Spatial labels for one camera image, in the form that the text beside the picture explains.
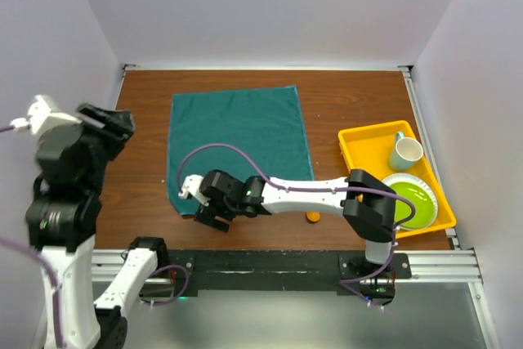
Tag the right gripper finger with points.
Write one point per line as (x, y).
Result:
(205, 216)
(222, 224)

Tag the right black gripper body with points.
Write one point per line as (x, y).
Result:
(225, 209)

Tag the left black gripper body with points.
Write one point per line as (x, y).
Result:
(109, 138)

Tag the teal cloth napkin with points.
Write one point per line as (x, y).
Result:
(232, 130)

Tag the orange plastic spoon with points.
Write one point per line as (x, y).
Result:
(313, 217)

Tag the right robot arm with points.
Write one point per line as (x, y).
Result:
(363, 201)

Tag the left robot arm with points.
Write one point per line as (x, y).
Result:
(72, 153)

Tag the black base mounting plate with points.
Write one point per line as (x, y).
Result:
(250, 270)

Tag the white mug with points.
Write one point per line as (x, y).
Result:
(406, 152)

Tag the green plate white rim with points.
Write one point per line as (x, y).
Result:
(420, 194)

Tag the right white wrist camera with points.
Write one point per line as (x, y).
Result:
(190, 188)

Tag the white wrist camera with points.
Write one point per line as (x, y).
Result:
(190, 188)
(42, 115)

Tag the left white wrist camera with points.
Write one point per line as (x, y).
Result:
(42, 115)

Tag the aluminium frame rail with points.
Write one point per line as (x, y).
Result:
(441, 266)

